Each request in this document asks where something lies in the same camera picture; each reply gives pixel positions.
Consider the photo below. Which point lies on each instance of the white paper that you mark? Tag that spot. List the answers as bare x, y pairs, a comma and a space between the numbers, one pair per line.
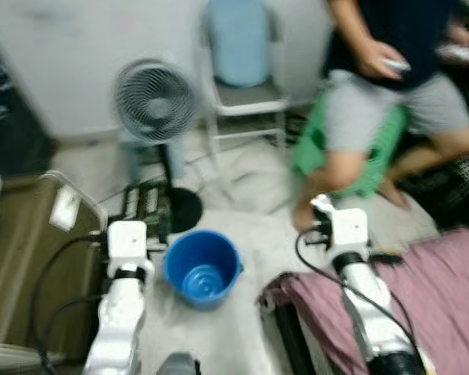
322, 205

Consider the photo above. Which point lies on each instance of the white handheld controller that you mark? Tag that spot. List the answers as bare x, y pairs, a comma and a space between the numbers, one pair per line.
461, 53
397, 66

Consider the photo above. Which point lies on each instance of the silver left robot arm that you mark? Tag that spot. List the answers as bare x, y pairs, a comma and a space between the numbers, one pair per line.
117, 320

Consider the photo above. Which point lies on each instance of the person's right forearm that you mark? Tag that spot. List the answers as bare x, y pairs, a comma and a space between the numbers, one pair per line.
348, 19

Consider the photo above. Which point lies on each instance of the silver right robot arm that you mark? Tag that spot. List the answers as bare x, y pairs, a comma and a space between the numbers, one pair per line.
371, 305

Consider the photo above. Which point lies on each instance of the person's right hand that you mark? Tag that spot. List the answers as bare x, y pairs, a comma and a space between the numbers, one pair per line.
377, 58

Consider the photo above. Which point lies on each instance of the person's left hand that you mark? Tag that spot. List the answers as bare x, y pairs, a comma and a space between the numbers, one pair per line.
463, 36

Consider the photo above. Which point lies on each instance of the dark green gridded box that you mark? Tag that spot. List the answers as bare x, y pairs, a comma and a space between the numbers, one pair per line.
144, 205

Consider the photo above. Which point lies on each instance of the blue plastic bucket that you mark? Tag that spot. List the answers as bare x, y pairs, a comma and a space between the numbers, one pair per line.
203, 273

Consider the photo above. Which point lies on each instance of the white paper tag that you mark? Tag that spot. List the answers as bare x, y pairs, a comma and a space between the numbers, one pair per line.
65, 209

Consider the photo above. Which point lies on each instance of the green plastic stool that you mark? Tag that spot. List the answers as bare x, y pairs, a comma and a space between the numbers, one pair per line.
383, 156

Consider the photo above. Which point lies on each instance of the silver left robot leg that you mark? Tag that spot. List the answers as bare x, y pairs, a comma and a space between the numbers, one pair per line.
177, 364

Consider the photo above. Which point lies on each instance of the purple cartoon print blanket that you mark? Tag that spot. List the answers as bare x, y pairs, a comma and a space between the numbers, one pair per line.
438, 297

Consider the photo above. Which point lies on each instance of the brown cabinet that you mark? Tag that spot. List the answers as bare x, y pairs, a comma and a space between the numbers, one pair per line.
23, 266

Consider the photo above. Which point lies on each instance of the grey standing fan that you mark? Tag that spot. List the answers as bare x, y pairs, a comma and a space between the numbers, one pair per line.
156, 101

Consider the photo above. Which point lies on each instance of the black plastic crate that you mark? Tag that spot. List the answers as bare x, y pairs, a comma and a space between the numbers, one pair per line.
453, 191

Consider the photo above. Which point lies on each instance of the white metal chair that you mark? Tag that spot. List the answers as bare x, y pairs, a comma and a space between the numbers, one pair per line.
250, 98

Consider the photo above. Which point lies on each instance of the black cabinet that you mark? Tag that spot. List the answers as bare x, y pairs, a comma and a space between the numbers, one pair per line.
12, 125

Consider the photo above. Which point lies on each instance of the light blue cloth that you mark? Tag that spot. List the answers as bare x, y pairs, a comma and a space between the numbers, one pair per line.
238, 43

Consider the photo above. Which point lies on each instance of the person in grey shorts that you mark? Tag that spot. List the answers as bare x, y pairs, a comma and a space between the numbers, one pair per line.
383, 31

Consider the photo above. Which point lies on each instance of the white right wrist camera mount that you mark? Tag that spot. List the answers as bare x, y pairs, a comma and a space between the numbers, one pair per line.
349, 228

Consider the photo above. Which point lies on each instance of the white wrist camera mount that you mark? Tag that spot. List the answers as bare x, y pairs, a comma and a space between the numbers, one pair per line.
349, 228
127, 241

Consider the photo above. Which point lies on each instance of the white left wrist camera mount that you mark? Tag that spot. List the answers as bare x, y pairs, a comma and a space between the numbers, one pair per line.
127, 241

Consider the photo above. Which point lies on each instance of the dark bed frame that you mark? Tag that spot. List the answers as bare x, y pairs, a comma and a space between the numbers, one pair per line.
293, 344

